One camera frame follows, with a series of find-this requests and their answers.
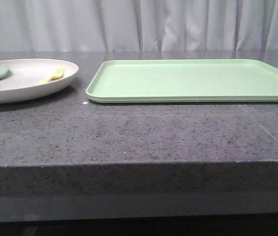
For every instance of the yellow plastic fork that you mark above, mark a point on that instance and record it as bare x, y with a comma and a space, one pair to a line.
58, 74

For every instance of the beige round plate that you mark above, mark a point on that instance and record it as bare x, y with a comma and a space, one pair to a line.
23, 81

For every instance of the light green plastic tray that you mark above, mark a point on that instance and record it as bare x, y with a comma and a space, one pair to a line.
184, 80

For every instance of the grey pleated curtain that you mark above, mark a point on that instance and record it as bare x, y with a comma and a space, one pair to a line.
137, 25

